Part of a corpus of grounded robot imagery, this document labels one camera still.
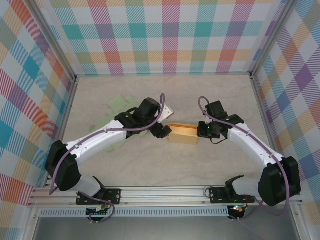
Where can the small controller board with LEDs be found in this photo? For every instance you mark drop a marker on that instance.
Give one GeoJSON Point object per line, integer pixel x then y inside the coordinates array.
{"type": "Point", "coordinates": [237, 210]}

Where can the orange paper box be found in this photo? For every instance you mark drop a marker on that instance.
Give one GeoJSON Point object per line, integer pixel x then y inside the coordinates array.
{"type": "Point", "coordinates": [182, 137]}

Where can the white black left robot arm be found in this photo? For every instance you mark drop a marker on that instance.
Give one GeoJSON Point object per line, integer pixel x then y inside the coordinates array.
{"type": "Point", "coordinates": [100, 140]}

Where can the grey metal panel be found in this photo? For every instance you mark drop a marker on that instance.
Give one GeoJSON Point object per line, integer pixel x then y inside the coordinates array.
{"type": "Point", "coordinates": [162, 228]}

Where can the aluminium side rail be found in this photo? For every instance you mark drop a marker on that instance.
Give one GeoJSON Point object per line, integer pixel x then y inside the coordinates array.
{"type": "Point", "coordinates": [255, 87]}
{"type": "Point", "coordinates": [65, 117]}

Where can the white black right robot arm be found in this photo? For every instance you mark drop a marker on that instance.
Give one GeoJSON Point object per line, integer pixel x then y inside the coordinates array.
{"type": "Point", "coordinates": [250, 142]}

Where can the aluminium frame post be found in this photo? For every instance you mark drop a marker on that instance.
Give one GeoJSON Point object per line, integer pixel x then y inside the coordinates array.
{"type": "Point", "coordinates": [270, 37]}
{"type": "Point", "coordinates": [57, 41]}

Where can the green paper box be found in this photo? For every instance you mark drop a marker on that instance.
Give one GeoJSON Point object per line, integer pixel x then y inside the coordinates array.
{"type": "Point", "coordinates": [117, 103]}

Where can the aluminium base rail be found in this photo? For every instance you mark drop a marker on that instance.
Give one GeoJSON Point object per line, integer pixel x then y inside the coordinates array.
{"type": "Point", "coordinates": [162, 195]}

